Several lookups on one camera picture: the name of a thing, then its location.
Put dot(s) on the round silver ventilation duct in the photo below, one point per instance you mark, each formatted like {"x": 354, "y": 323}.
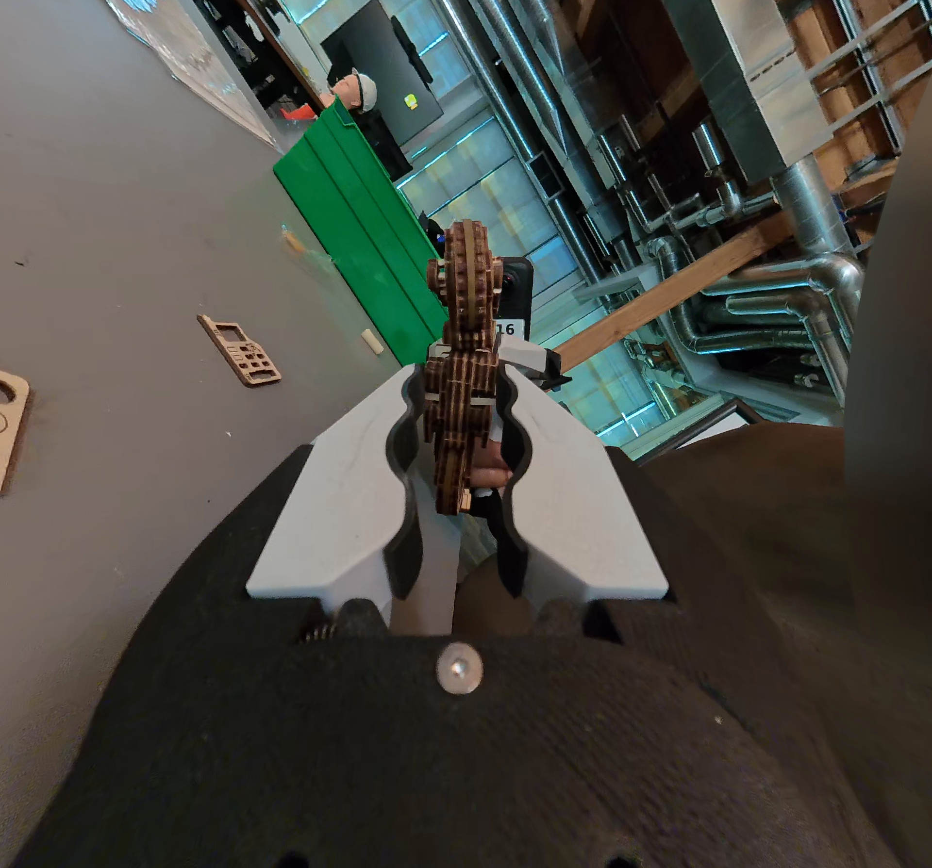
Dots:
{"x": 510, "y": 45}

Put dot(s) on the black monitor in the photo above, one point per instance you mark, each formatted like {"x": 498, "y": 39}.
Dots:
{"x": 378, "y": 45}

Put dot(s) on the green plastic bin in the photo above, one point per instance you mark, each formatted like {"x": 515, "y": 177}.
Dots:
{"x": 349, "y": 227}

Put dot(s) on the grey desk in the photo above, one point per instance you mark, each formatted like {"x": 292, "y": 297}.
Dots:
{"x": 109, "y": 227}

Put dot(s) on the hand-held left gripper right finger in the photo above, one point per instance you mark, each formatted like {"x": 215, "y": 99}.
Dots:
{"x": 590, "y": 519}

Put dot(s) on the person's brown garment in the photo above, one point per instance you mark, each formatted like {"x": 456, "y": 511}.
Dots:
{"x": 764, "y": 519}

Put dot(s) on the rectangular silver duct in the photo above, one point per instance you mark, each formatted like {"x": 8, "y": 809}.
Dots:
{"x": 735, "y": 45}

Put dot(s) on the person's right hand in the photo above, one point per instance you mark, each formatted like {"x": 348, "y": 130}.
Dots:
{"x": 491, "y": 473}

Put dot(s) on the wooden sheet fragment oval cutouts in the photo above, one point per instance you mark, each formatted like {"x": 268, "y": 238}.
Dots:
{"x": 16, "y": 438}

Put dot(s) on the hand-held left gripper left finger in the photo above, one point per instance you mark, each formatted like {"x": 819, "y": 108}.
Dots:
{"x": 335, "y": 511}

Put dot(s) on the small clear plastic bag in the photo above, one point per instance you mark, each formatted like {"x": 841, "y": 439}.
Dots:
{"x": 298, "y": 242}

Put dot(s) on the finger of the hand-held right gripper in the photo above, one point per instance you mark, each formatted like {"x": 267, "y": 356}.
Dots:
{"x": 528, "y": 360}

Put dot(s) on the slotted wooden sheet fragment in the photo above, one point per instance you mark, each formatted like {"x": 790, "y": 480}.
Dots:
{"x": 218, "y": 333}

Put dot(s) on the small white block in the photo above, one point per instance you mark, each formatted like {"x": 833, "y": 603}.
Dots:
{"x": 373, "y": 342}

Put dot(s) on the wooden beam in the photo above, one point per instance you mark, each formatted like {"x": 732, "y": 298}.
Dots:
{"x": 655, "y": 300}

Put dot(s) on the wooden puzzle robot model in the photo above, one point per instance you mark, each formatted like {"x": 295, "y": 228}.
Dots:
{"x": 466, "y": 278}

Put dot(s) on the red plastic item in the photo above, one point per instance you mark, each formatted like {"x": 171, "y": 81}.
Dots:
{"x": 298, "y": 112}

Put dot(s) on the clear plastic wrapper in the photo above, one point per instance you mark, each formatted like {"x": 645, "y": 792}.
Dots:
{"x": 182, "y": 45}

